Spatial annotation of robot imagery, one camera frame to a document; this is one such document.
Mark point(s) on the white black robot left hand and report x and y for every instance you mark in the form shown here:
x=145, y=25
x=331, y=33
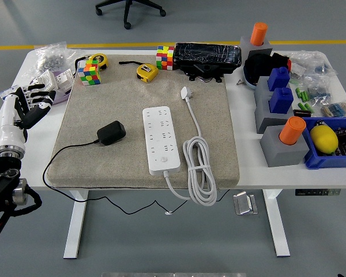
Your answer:
x=8, y=121

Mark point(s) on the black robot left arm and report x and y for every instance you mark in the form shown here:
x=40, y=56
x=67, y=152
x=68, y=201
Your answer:
x=0, y=179

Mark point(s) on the white circuit breaker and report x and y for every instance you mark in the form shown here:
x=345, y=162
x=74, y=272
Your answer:
x=5, y=93

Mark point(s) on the purple tray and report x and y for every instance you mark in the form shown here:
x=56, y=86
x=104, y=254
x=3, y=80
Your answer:
x=62, y=99

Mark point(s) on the white table leg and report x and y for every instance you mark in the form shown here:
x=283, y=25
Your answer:
x=279, y=231
x=75, y=231

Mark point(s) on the clear bag of screws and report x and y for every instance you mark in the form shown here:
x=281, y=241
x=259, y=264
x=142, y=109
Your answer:
x=52, y=57

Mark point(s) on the black table control panel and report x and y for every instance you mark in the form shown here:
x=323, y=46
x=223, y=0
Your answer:
x=317, y=192

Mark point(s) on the multicoloured puzzle cube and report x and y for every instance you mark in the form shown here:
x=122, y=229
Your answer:
x=89, y=76
x=165, y=59

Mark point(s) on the grey-brown mat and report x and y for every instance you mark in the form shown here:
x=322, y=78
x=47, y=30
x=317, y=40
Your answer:
x=103, y=101

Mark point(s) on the yellow black tape measure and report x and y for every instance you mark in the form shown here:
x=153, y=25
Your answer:
x=101, y=59

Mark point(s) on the blue plastic bin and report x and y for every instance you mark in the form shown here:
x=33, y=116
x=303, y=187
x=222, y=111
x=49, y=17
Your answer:
x=328, y=161

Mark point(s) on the yellow lemon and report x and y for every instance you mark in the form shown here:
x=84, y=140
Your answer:
x=324, y=138

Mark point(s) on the orange cylinder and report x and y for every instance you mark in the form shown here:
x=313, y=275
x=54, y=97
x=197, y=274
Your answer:
x=259, y=33
x=291, y=131

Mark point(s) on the black office chair base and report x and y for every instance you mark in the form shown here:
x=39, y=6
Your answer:
x=127, y=11

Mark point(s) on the clear bag of resistors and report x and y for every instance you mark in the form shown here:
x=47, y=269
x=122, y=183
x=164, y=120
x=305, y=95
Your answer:
x=336, y=109

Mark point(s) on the small black chip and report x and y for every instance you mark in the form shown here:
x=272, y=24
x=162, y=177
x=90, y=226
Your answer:
x=300, y=113

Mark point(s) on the green battery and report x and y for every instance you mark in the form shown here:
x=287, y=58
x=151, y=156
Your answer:
x=309, y=108
x=303, y=96
x=298, y=92
x=302, y=106
x=306, y=95

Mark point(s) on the grey stepped block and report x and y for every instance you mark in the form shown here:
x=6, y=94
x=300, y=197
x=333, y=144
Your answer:
x=262, y=115

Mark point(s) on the clear bag of blue parts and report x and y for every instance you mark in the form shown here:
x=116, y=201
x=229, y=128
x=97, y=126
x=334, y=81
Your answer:
x=320, y=92

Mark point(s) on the blue block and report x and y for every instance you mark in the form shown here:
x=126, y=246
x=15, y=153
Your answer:
x=278, y=79
x=281, y=101

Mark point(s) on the black plastic-wrapped device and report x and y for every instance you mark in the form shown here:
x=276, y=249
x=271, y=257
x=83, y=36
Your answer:
x=204, y=54

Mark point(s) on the light blue dish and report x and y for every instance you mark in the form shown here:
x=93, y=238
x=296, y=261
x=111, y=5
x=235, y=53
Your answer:
x=249, y=83

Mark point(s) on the clear bag of white parts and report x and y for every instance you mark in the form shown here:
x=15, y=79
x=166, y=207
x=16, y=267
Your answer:
x=305, y=62

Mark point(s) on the small red block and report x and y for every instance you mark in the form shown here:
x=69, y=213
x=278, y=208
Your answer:
x=289, y=65

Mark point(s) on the small metal screw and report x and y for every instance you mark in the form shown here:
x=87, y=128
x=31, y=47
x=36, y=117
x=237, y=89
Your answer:
x=240, y=82

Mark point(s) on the black cloth bundle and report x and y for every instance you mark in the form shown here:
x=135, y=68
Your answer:
x=256, y=66

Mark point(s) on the white wall socket panel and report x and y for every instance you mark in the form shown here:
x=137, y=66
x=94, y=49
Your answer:
x=47, y=79
x=64, y=82

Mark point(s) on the silver metal bracket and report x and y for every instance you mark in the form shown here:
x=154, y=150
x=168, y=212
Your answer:
x=243, y=203

